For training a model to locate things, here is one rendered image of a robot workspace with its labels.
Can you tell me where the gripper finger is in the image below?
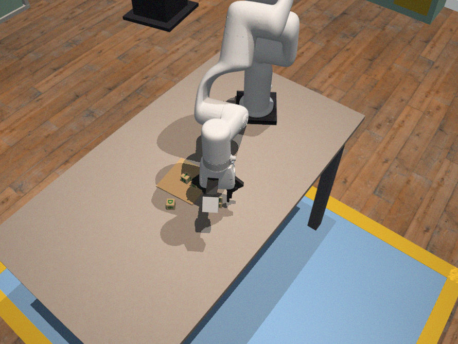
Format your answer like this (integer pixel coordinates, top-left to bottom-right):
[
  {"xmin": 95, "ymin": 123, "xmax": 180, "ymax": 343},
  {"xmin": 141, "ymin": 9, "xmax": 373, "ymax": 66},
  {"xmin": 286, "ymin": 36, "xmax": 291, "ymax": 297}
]
[
  {"xmin": 227, "ymin": 176, "xmax": 244, "ymax": 202},
  {"xmin": 191, "ymin": 174, "xmax": 206, "ymax": 194}
]

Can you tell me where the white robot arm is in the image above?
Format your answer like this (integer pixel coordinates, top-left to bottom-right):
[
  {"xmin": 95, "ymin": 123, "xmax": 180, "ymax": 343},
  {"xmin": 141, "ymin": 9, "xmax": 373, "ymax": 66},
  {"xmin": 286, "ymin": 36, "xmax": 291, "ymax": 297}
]
[{"xmin": 194, "ymin": 0, "xmax": 300, "ymax": 213}]

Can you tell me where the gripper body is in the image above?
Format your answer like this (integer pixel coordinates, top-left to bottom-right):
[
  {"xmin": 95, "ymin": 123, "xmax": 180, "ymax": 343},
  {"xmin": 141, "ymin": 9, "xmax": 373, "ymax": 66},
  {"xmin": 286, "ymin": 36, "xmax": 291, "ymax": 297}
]
[{"xmin": 199, "ymin": 156, "xmax": 236, "ymax": 190}]

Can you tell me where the tan flat mat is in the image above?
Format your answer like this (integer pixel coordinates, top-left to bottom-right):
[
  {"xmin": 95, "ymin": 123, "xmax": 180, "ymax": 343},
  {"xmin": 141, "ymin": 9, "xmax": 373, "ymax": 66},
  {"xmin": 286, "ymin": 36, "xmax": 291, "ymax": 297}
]
[{"xmin": 156, "ymin": 158, "xmax": 203, "ymax": 205}]

